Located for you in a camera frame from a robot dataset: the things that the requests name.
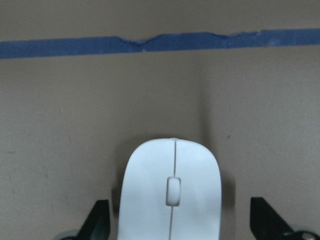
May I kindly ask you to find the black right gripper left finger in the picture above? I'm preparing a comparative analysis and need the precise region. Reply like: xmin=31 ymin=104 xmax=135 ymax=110
xmin=77 ymin=199 xmax=111 ymax=240

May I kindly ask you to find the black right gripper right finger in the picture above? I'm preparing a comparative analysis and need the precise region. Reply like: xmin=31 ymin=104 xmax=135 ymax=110
xmin=249 ymin=197 xmax=294 ymax=240

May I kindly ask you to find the white computer mouse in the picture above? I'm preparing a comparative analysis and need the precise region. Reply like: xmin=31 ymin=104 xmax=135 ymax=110
xmin=117 ymin=138 xmax=222 ymax=240

